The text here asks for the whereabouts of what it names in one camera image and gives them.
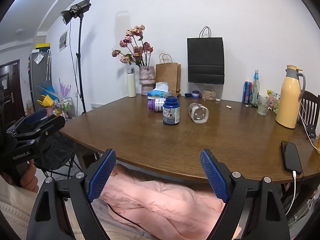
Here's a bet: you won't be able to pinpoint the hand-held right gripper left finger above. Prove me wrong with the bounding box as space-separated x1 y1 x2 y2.
26 149 117 240

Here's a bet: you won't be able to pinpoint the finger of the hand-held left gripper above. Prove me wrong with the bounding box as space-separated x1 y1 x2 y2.
12 115 66 153
6 108 57 137

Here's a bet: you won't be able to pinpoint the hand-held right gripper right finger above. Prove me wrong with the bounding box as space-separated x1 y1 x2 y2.
199 149 290 240

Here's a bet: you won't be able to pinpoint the clear glass cup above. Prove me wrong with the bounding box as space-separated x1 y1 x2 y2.
188 102 209 124

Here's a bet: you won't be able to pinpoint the person's left forearm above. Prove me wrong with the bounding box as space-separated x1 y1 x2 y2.
0 174 39 240

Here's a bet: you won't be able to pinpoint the person's left hand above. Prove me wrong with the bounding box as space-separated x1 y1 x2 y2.
19 159 40 193

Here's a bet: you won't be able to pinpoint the black folding chair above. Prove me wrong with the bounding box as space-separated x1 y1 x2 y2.
32 130 81 180

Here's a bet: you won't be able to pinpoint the purple plastic hangers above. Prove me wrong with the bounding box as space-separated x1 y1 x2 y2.
59 78 72 100

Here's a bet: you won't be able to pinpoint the grey refrigerator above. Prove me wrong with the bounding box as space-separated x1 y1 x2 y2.
27 50 52 110

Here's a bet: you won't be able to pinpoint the dark wooden door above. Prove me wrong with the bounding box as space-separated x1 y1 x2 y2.
0 60 20 128

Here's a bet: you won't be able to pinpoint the pink jacket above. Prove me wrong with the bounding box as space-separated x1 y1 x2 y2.
91 165 243 240

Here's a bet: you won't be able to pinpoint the black light stand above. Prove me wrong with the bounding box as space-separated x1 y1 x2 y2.
75 15 87 114

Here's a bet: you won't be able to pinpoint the yellow box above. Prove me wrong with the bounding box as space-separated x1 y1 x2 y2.
35 43 51 53

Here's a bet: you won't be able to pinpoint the black smartphone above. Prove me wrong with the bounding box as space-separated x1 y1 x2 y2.
280 141 303 173

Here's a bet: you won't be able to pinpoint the blue supplement bottle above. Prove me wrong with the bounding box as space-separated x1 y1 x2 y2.
162 96 180 126

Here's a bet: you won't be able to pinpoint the clear grain container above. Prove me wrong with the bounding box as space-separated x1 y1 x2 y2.
201 83 217 101

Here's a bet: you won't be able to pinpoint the glass tumbler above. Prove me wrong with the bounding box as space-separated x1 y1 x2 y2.
257 95 270 116

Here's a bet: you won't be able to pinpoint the purple supplement bottle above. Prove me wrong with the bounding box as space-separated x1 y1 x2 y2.
147 98 166 113

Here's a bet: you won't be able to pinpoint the white thermos bottle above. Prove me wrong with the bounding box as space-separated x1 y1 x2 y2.
127 67 137 97

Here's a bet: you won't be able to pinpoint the red and blue can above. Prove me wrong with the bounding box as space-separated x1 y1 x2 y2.
242 81 253 103

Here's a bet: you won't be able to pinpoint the glass bottle with blue cap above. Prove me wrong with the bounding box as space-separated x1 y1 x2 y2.
251 70 260 107

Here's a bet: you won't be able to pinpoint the snack packets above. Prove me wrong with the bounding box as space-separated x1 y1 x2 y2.
267 90 281 113

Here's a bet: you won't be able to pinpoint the tissue box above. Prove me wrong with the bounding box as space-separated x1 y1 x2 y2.
147 82 172 100

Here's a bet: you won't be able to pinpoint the pink stone vase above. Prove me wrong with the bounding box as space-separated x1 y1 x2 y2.
139 66 155 96

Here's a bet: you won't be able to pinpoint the yellow thermos jug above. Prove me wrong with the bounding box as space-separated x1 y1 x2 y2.
275 65 306 129

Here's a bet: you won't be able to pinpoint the brown paper bag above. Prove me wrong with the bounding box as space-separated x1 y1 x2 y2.
155 53 182 97

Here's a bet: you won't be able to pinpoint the dried pink flowers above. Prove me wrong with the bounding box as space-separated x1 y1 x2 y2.
112 25 153 67

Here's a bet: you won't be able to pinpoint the black studio light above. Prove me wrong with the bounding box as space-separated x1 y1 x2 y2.
60 0 92 25

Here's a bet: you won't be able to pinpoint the black paper bag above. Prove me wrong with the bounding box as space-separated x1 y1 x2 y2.
187 26 225 84

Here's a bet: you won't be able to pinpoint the dark wooden chair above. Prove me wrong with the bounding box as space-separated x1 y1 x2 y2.
297 90 320 130

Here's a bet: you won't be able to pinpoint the black cable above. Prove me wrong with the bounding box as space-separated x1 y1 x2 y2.
107 204 157 234

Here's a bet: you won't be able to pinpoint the white charging cable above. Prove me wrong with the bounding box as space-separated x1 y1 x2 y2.
285 171 299 217

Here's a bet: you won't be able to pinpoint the wall poster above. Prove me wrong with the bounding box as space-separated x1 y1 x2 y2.
59 30 69 52

